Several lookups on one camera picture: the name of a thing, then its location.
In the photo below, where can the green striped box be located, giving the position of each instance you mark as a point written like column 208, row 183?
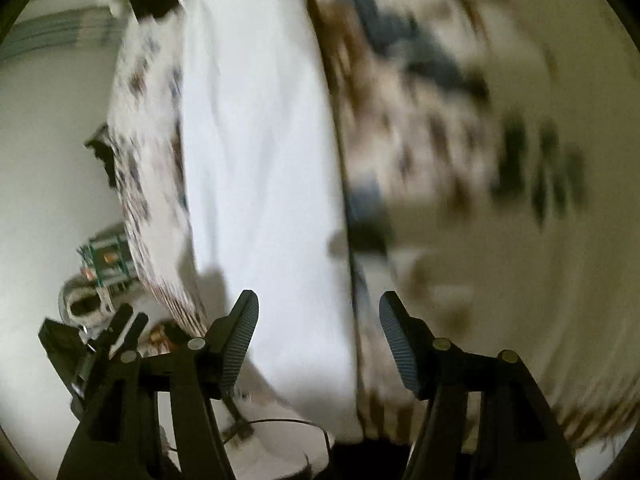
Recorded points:
column 107, row 255

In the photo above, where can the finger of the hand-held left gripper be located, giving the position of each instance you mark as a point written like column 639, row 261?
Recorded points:
column 134, row 332
column 119, row 324

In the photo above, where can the printed blanket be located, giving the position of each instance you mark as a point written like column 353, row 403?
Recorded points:
column 425, row 125

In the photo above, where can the green striped cloth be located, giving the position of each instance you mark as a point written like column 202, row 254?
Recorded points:
column 55, row 32

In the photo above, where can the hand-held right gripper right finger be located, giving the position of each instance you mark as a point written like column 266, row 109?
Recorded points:
column 399, row 345

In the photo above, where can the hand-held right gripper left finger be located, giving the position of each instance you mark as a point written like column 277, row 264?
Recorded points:
column 241, row 345

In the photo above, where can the white cloth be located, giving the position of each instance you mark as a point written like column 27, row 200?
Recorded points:
column 260, row 170

